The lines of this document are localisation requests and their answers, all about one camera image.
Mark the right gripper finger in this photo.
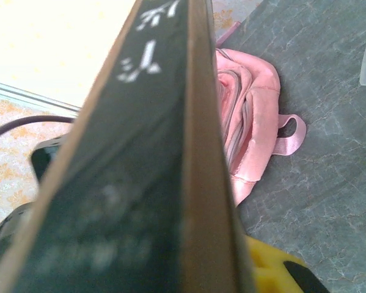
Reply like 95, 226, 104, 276
246, 235, 331, 293

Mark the pink school backpack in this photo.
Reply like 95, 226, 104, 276
214, 21, 307, 209

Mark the brown hardcover book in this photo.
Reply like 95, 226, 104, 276
0, 0, 254, 293

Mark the orange patterned backdrop cloth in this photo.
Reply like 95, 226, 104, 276
0, 0, 142, 241

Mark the aluminium side rail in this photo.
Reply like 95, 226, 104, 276
0, 78, 81, 115

